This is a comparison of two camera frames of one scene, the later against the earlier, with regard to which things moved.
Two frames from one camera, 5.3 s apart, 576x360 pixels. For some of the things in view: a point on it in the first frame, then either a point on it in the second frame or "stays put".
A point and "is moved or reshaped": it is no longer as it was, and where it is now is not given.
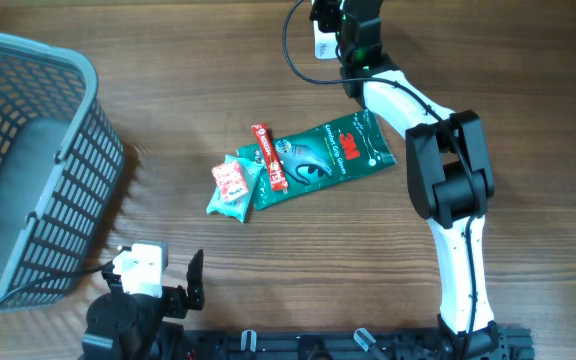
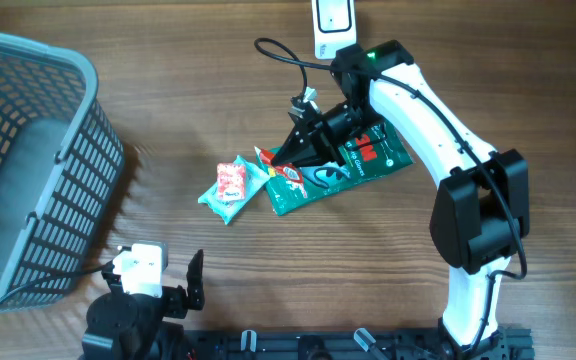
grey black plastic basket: x=44 y=167 stays put
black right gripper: x=322 y=10 -> x=307 y=144
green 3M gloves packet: x=316 y=160 is moved or reshaped
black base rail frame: x=506 y=343 stays put
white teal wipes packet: x=238 y=208 is moved or reshaped
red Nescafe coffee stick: x=276 y=174 -> x=286 y=170
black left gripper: x=178 y=304 stays put
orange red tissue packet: x=231 y=179 stays put
